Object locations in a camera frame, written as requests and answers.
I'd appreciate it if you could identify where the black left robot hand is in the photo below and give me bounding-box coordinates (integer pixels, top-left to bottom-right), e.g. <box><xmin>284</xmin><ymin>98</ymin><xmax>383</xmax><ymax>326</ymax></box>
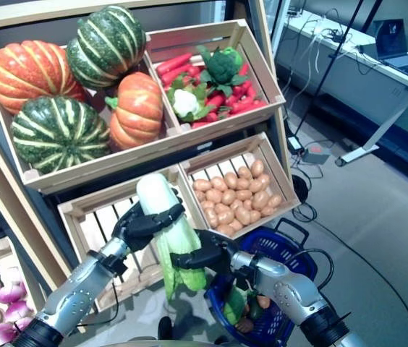
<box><xmin>111</xmin><ymin>187</ymin><xmax>187</xmax><ymax>254</ymax></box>

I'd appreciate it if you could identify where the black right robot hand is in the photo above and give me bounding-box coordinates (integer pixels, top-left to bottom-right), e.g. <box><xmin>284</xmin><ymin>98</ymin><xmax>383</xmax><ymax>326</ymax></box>
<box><xmin>169</xmin><ymin>229</ymin><xmax>240</xmax><ymax>271</ymax></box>

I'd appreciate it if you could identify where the black power adapter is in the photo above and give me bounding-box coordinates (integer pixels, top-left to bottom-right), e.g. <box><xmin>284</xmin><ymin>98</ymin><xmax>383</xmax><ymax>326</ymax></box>
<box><xmin>286</xmin><ymin>135</ymin><xmax>305</xmax><ymax>153</ymax></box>

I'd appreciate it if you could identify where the green white napa cabbage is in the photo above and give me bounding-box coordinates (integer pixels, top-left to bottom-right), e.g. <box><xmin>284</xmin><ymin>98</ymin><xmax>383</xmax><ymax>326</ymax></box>
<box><xmin>135</xmin><ymin>173</ymin><xmax>208</xmax><ymax>303</ymax></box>
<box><xmin>223</xmin><ymin>285</ymin><xmax>250</xmax><ymax>326</ymax></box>

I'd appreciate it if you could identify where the black floor cable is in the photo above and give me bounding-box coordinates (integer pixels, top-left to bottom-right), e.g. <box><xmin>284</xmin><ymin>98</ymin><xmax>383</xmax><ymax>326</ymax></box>
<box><xmin>292</xmin><ymin>202</ymin><xmax>408</xmax><ymax>347</ymax></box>

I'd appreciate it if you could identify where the black round stand base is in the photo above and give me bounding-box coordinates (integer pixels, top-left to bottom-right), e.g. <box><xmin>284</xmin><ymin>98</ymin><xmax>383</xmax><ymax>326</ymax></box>
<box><xmin>290</xmin><ymin>176</ymin><xmax>310</xmax><ymax>203</ymax></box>

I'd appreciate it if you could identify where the wooden slatted cabbage crate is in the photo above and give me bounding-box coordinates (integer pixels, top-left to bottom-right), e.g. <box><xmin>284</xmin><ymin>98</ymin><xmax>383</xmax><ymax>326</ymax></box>
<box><xmin>57</xmin><ymin>168</ymin><xmax>194</xmax><ymax>314</ymax></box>

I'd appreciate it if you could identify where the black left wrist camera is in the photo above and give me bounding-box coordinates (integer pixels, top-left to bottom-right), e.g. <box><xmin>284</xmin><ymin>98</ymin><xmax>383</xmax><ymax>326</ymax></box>
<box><xmin>98</xmin><ymin>252</ymin><xmax>129</xmax><ymax>278</ymax></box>

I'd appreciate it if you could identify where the green bell pepper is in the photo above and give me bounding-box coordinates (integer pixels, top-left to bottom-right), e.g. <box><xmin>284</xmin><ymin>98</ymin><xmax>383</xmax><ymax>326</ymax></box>
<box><xmin>249</xmin><ymin>296</ymin><xmax>263</xmax><ymax>321</ymax></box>

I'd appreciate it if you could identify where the wooden slatted potato crate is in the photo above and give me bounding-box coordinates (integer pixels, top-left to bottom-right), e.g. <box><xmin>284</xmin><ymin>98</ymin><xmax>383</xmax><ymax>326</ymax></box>
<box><xmin>178</xmin><ymin>132</ymin><xmax>302</xmax><ymax>240</ymax></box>

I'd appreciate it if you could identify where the open dark laptop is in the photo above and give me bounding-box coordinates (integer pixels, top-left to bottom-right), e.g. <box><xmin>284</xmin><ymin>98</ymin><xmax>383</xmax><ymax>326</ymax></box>
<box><xmin>373</xmin><ymin>18</ymin><xmax>408</xmax><ymax>79</ymax></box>

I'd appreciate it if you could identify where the grey box red label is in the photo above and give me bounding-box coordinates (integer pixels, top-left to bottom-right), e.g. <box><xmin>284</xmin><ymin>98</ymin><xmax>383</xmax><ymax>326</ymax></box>
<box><xmin>302</xmin><ymin>144</ymin><xmax>331</xmax><ymax>164</ymax></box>

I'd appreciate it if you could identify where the blue plastic shopping basket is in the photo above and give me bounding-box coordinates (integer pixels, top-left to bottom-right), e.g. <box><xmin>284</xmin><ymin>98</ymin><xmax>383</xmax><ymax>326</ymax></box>
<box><xmin>203</xmin><ymin>218</ymin><xmax>319</xmax><ymax>346</ymax></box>

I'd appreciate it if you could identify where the black tripod pole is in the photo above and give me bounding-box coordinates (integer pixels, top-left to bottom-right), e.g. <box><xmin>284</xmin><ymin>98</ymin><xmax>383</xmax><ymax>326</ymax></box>
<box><xmin>292</xmin><ymin>0</ymin><xmax>366</xmax><ymax>137</ymax></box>

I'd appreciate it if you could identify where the large orange striped pumpkin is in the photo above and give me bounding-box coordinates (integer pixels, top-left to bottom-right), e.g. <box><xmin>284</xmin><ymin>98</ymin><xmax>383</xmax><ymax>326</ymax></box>
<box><xmin>0</xmin><ymin>40</ymin><xmax>88</xmax><ymax>116</ymax></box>

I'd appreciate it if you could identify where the white cauliflower with leaves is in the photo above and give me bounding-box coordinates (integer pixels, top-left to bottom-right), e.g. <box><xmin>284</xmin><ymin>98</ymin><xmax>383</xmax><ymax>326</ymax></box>
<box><xmin>166</xmin><ymin>74</ymin><xmax>216</xmax><ymax>122</ymax></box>

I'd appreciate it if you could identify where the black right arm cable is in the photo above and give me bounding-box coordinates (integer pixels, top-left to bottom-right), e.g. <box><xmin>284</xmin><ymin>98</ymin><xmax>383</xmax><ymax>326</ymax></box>
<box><xmin>290</xmin><ymin>247</ymin><xmax>335</xmax><ymax>290</ymax></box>

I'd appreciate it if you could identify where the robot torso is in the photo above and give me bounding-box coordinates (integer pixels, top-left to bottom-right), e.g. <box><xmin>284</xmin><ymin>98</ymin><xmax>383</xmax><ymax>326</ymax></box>
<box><xmin>106</xmin><ymin>338</ymin><xmax>223</xmax><ymax>347</ymax></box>

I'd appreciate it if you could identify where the green plastic broccoli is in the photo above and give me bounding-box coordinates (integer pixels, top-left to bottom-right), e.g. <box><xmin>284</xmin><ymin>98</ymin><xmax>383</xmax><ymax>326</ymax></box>
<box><xmin>196</xmin><ymin>45</ymin><xmax>250</xmax><ymax>97</ymax></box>

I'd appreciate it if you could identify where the small orange pumpkin green stem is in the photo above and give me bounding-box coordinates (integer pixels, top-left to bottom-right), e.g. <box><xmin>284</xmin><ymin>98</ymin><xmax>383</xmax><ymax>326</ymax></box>
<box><xmin>104</xmin><ymin>71</ymin><xmax>164</xmax><ymax>151</ymax></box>

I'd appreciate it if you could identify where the green striped pumpkin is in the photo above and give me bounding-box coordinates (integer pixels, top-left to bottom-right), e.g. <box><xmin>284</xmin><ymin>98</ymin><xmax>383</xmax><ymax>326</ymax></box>
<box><xmin>65</xmin><ymin>5</ymin><xmax>147</xmax><ymax>90</ymax></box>
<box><xmin>10</xmin><ymin>95</ymin><xmax>111</xmax><ymax>175</ymax></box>

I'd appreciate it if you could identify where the wooden display shelf frame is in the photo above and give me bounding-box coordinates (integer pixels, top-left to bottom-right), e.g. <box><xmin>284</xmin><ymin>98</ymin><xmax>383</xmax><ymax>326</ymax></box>
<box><xmin>0</xmin><ymin>0</ymin><xmax>294</xmax><ymax>315</ymax></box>

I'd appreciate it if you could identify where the wooden carrot crate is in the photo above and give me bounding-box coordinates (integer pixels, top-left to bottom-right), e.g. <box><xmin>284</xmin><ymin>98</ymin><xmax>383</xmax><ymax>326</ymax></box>
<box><xmin>144</xmin><ymin>20</ymin><xmax>286</xmax><ymax>134</ymax></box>

